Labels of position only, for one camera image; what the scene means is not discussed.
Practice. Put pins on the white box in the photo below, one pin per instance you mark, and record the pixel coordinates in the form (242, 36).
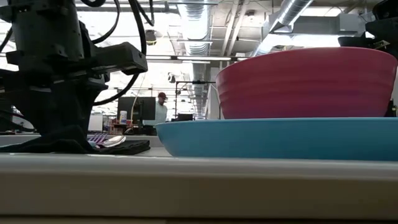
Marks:
(95, 123)

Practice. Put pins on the red bowl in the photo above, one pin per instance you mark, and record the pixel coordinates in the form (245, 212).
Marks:
(304, 84)

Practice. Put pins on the black ceiling device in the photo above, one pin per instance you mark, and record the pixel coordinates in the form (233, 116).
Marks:
(150, 37)

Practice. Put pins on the slanted silver ventilation duct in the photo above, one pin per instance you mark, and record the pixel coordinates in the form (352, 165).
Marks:
(286, 15)

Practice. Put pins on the overhead light bar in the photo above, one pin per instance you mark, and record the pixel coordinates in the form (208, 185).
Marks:
(202, 58)

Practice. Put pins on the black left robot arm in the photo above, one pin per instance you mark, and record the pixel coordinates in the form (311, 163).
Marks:
(46, 28)

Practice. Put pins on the blue plate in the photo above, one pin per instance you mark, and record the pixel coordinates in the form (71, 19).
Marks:
(280, 140)

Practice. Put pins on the white wipes canister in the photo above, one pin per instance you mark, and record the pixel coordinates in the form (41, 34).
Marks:
(123, 117)

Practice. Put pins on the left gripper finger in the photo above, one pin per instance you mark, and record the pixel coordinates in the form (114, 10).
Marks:
(46, 115)
(76, 112)

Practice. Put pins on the black background equipment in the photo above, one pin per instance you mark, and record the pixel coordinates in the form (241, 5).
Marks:
(392, 109)

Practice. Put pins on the black cloth napkin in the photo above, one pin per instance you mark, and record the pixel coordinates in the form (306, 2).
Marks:
(124, 147)

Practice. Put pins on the black background rig frame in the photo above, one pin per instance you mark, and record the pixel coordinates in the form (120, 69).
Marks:
(196, 82)

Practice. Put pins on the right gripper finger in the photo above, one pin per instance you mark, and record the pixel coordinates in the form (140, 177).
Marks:
(354, 42)

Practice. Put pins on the person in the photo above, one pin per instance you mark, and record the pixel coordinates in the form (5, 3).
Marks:
(160, 112)

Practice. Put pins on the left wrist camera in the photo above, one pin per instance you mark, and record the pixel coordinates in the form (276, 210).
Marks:
(121, 57)

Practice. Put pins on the black computer monitor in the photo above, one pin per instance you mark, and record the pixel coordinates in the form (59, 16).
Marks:
(136, 107)

